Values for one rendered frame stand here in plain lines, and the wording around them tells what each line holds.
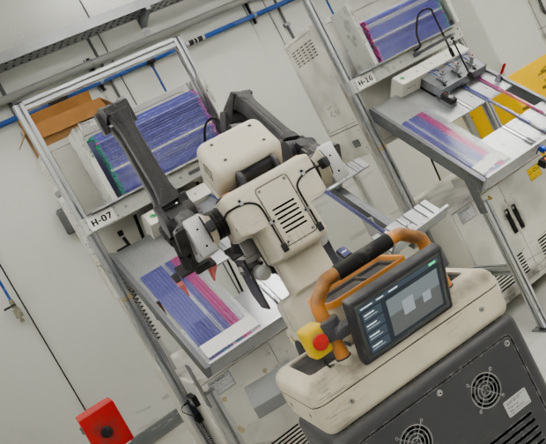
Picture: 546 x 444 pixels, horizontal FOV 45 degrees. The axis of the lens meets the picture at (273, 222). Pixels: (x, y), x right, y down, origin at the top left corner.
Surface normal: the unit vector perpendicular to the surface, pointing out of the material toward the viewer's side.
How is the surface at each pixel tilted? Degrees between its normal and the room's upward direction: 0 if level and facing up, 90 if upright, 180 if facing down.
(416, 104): 45
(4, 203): 90
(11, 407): 90
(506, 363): 90
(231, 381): 90
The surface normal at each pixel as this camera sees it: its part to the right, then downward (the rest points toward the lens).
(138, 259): -0.07, -0.71
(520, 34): 0.41, -0.10
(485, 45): -0.79, 0.47
